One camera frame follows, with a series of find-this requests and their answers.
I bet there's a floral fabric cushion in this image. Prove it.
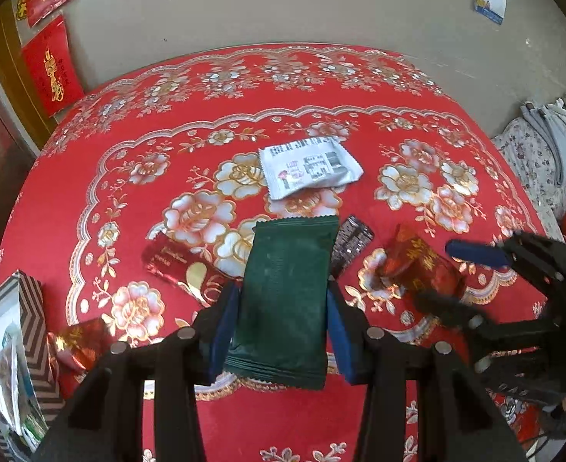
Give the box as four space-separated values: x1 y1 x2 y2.
492 94 566 240

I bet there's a red foil candy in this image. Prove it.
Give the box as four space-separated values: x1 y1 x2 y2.
48 318 111 373

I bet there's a dark red chocolate bar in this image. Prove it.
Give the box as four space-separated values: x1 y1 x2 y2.
141 233 230 308

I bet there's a striped white cardboard box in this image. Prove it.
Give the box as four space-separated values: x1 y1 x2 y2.
0 270 64 461

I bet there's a black barcode snack packet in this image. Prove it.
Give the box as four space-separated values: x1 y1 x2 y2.
330 215 375 278

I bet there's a blue milk sachima packet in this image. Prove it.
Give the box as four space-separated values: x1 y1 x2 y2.
2 322 21 370

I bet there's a dark green snack packet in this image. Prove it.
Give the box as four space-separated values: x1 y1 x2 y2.
224 215 338 390

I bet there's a red gold foil snack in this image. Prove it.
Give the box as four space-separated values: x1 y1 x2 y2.
377 223 466 299

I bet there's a red floral tablecloth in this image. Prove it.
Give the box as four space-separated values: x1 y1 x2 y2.
0 43 566 462

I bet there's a red gold wall envelope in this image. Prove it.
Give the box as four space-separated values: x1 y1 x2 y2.
22 15 84 117

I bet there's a white small snack packet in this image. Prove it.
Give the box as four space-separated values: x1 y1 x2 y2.
258 137 363 200

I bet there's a silver white snack packet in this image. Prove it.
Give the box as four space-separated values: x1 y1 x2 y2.
0 349 22 436

